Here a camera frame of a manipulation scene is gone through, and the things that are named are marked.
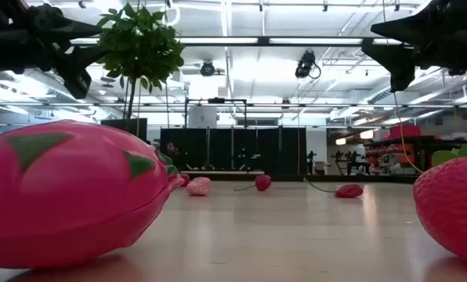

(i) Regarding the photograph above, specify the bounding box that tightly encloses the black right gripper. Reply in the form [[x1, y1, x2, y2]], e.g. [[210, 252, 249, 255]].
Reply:
[[360, 0, 467, 94]]

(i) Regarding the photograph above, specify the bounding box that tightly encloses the white looped cable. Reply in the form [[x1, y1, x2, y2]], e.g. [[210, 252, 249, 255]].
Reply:
[[161, 0, 182, 27]]

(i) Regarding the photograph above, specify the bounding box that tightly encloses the green potted plant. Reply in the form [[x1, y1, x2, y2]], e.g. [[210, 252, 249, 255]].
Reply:
[[96, 2, 186, 143]]

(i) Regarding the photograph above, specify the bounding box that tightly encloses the black shelf with red goods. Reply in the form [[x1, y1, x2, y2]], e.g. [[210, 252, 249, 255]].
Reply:
[[363, 135, 466, 176]]

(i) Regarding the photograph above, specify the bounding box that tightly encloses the pale pink toy fruit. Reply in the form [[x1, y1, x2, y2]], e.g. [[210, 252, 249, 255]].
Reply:
[[185, 176, 212, 197]]

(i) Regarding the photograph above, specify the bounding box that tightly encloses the black ceiling camera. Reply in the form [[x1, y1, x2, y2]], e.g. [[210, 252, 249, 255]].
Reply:
[[294, 49, 323, 80]]

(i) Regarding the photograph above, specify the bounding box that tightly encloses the pink toy dragon fruit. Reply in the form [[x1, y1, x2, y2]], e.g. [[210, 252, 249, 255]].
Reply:
[[0, 119, 186, 270]]

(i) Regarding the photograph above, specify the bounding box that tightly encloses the black partition wall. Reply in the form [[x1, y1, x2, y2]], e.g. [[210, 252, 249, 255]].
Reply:
[[159, 125, 308, 176]]

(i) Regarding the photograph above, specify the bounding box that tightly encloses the yellow hanging cable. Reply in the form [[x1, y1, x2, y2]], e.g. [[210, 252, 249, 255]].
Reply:
[[392, 92, 424, 175]]

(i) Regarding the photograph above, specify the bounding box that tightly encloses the overhead rig light bar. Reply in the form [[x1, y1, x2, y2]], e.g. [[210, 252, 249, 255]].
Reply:
[[69, 36, 407, 47]]

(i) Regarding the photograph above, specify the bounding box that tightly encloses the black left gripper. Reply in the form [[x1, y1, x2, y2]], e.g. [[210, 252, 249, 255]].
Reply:
[[0, 0, 110, 100]]

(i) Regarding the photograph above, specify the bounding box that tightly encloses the round black ceiling lamp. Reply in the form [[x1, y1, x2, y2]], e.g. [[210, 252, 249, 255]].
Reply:
[[199, 60, 217, 78]]

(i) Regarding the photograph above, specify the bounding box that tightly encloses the red storage bin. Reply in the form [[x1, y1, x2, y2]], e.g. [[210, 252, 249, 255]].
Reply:
[[388, 124, 422, 139]]

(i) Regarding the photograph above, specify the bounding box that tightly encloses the red toy strawberry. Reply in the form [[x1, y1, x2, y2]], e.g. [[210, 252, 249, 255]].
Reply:
[[412, 143, 467, 271]]

